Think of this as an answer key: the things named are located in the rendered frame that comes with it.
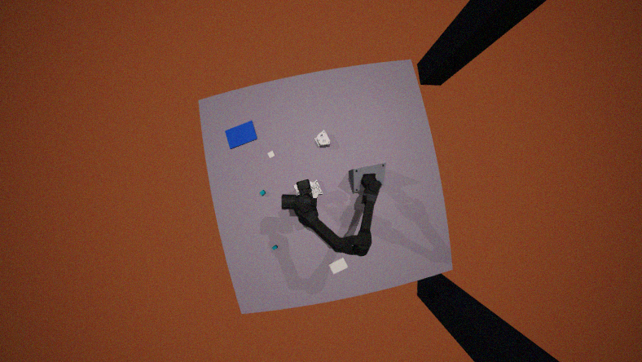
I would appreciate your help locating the blue flat plate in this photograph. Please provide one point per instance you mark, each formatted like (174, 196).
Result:
(241, 134)

